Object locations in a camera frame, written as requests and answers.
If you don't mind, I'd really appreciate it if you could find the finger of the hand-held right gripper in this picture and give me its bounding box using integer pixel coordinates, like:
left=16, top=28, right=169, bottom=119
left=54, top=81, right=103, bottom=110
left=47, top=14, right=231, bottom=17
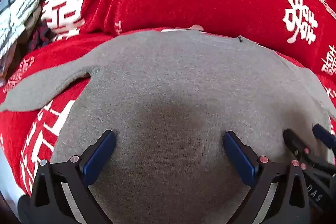
left=283, top=129, right=336, bottom=177
left=312, top=124, right=336, bottom=152

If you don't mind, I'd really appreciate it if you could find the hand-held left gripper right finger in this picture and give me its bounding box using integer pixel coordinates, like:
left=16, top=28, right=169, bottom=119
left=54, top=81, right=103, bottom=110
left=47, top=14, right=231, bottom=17
left=223, top=131, right=311, bottom=224

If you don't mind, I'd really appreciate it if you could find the dark plaid cloth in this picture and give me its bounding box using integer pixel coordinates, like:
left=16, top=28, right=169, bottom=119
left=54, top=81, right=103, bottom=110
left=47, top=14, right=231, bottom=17
left=28, top=21, right=57, bottom=52

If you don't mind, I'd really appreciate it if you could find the grey knit sweater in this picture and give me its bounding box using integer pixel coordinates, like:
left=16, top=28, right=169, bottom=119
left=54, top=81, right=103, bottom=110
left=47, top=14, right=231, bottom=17
left=0, top=30, right=332, bottom=224

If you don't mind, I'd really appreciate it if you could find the white grey clothes pile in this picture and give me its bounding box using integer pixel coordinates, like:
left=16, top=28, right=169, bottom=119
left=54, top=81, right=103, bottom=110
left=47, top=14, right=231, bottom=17
left=0, top=0, right=49, bottom=59

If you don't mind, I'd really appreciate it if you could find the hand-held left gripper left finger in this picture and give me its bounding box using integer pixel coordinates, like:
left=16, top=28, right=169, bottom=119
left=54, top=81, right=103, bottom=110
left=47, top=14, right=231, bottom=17
left=29, top=130, right=117, bottom=224

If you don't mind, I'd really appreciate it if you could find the brown cloth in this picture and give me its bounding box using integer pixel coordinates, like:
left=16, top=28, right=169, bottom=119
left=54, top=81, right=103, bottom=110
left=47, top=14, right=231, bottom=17
left=0, top=5, right=44, bottom=80

